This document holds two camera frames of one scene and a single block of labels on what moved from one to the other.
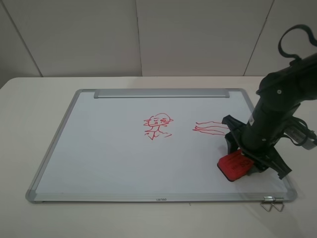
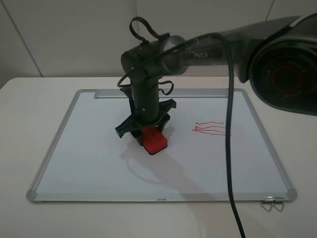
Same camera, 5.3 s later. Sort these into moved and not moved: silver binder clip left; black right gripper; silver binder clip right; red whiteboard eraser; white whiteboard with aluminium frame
Moved: red whiteboard eraser; black right gripper
Not moved: silver binder clip left; silver binder clip right; white whiteboard with aluminium frame
